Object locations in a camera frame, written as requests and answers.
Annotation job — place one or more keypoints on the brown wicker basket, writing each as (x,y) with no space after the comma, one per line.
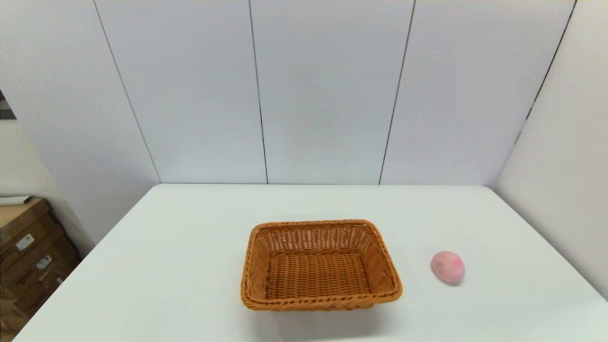
(318,278)

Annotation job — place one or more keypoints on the pink peach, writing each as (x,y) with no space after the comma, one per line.
(448,269)

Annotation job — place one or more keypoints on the brown cardboard box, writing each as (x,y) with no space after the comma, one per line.
(52,259)
(21,223)
(28,301)

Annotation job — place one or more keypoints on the white flat sheet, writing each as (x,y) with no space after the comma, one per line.
(14,200)

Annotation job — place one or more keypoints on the dark wall picture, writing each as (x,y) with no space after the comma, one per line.
(5,108)

